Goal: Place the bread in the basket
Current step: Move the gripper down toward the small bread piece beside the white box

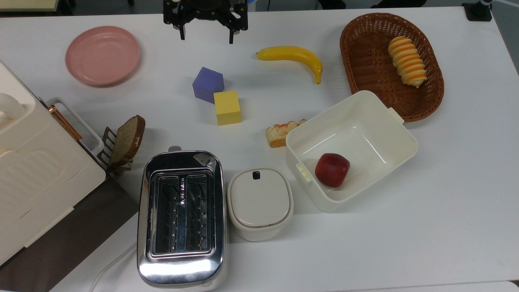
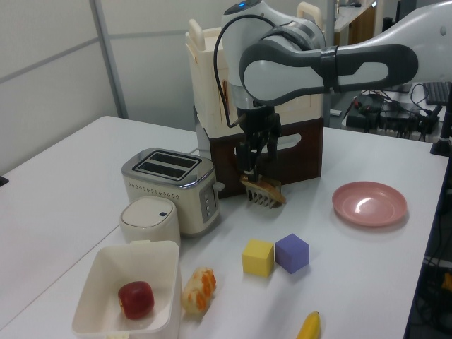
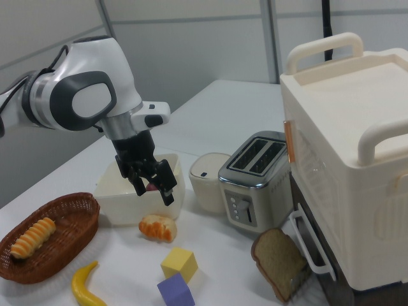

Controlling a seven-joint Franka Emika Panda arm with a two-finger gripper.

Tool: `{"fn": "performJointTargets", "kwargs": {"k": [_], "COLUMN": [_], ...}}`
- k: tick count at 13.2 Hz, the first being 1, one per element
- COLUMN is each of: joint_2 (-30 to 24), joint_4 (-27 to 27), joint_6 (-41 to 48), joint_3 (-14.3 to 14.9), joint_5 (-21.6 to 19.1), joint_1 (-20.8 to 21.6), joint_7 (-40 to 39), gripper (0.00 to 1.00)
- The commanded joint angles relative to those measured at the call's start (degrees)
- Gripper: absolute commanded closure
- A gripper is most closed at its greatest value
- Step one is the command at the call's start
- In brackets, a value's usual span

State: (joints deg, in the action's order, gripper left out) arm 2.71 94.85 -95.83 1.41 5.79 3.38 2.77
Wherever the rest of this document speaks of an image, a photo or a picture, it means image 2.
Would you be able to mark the white plastic basket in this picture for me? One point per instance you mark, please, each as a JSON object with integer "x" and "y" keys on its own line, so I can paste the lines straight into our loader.
{"x": 106, "y": 282}

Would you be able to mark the pink plastic plate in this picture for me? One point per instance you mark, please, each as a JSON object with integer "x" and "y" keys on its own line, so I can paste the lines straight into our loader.
{"x": 369, "y": 204}

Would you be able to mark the yellow foam cube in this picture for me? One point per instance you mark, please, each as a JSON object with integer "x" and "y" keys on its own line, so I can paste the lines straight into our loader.
{"x": 257, "y": 256}

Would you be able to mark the cream two-slot toaster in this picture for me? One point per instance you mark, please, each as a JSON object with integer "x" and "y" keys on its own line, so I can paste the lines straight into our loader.
{"x": 169, "y": 190}

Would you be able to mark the small metal toast rack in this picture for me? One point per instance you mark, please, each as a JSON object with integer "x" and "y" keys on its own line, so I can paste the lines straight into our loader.
{"x": 261, "y": 199}

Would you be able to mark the dark brown wooden crate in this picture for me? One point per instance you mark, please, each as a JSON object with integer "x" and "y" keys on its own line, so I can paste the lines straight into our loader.
{"x": 303, "y": 159}

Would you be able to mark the flat black device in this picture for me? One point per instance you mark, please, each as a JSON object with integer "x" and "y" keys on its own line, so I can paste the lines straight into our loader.
{"x": 3, "y": 181}

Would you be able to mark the white orange toy shrimp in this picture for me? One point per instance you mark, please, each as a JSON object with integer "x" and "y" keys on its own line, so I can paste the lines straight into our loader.
{"x": 197, "y": 289}

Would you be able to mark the yellow toy banana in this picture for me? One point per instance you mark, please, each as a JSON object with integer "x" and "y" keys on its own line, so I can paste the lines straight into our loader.
{"x": 310, "y": 326}

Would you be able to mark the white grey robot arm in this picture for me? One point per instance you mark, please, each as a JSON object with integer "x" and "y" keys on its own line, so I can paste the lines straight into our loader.
{"x": 282, "y": 60}

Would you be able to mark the small white lidded bin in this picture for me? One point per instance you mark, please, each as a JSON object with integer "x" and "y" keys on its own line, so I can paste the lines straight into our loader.
{"x": 150, "y": 222}

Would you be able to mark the toasted bread slice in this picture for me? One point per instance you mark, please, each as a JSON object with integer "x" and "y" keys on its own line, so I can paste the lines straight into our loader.
{"x": 268, "y": 190}

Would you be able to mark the grey partition post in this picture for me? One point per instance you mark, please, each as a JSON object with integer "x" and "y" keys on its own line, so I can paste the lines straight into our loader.
{"x": 111, "y": 56}

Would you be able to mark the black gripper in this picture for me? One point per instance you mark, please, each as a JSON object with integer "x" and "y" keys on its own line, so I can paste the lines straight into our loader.
{"x": 259, "y": 123}

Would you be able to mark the purple foam cube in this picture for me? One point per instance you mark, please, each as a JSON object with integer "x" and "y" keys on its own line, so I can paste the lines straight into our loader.
{"x": 292, "y": 252}

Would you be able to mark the red toy apple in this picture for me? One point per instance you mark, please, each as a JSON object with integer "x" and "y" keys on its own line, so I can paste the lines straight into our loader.
{"x": 136, "y": 300}

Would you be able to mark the black keyboard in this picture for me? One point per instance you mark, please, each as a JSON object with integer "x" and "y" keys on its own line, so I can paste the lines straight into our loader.
{"x": 439, "y": 92}

